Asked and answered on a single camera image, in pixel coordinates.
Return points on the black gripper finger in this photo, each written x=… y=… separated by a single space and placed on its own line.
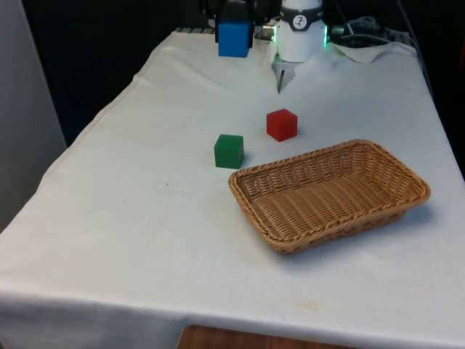
x=251 y=32
x=216 y=31

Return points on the green wooden cube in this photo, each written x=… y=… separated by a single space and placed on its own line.
x=228 y=152

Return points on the rectangular wicker basket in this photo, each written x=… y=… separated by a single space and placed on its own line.
x=327 y=203

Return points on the grey cabinet side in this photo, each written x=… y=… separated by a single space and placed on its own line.
x=25 y=109

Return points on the blue wooden cube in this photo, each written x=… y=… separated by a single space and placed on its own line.
x=234 y=38

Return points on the red wooden cube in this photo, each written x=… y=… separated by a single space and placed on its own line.
x=280 y=125

